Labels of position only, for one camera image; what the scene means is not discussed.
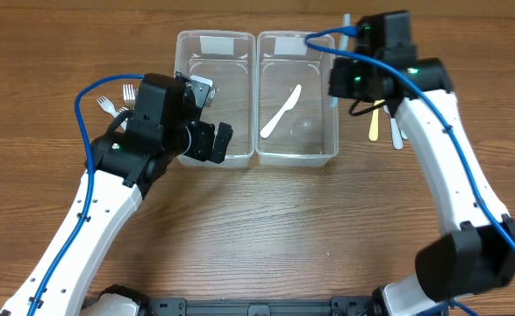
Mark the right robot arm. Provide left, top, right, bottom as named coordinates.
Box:
left=329, top=11, right=515, bottom=315

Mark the white plastic knife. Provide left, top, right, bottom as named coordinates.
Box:
left=260, top=84, right=302, bottom=139

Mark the right clear plastic container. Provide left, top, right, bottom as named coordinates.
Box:
left=255, top=31, right=339, bottom=167

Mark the yellow plastic knife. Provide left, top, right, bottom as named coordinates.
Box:
left=368, top=99, right=384, bottom=142

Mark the white plastic fork left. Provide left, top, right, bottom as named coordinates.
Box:
left=97, top=96, right=128, bottom=118

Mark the left clear plastic container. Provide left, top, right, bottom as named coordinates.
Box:
left=175, top=30, right=256, bottom=169

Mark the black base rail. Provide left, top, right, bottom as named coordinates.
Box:
left=150, top=296, right=370, bottom=316

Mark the left blue cable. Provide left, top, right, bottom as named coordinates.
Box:
left=25, top=74, right=147, bottom=316

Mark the metal fork tall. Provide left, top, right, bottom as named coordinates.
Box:
left=122, top=84, right=137, bottom=109

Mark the clear plastic container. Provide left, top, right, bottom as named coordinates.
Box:
left=255, top=31, right=339, bottom=167
left=175, top=30, right=256, bottom=169

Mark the pale blue plastic knife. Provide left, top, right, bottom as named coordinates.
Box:
left=331, top=13, right=352, bottom=110

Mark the teal plastic knife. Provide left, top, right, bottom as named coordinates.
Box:
left=400, top=129, right=409, bottom=140

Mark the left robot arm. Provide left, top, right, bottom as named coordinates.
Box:
left=0, top=72, right=233, bottom=316

